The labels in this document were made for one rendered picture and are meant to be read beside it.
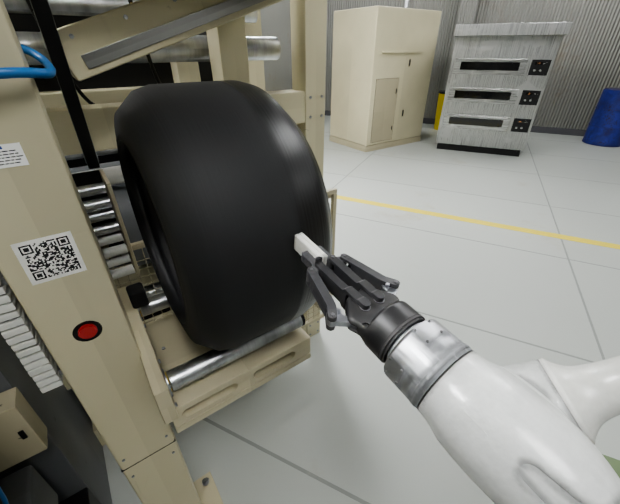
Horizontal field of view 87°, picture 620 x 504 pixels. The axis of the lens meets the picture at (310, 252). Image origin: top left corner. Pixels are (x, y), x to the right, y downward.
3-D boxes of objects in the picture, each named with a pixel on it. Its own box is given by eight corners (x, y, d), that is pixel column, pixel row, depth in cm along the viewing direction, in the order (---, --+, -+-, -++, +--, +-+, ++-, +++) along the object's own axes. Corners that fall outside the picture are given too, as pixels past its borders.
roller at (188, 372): (168, 396, 70) (167, 392, 67) (161, 376, 72) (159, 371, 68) (303, 327, 87) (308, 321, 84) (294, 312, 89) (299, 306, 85)
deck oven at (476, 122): (431, 151, 559) (456, 24, 465) (437, 138, 643) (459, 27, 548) (524, 161, 512) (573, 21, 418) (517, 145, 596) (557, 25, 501)
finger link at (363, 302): (368, 322, 44) (360, 327, 43) (317, 274, 51) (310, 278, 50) (373, 302, 42) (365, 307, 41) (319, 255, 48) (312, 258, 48)
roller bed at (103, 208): (66, 298, 92) (16, 200, 77) (63, 273, 103) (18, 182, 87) (141, 274, 102) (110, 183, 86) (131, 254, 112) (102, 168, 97)
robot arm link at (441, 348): (432, 378, 31) (387, 334, 35) (407, 422, 37) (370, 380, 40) (485, 336, 36) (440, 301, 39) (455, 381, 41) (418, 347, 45)
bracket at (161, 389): (165, 426, 66) (153, 396, 61) (127, 315, 94) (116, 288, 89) (182, 417, 68) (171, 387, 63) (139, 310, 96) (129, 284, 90)
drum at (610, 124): (616, 141, 620) (642, 87, 571) (626, 149, 573) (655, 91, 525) (578, 138, 642) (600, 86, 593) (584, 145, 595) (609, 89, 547)
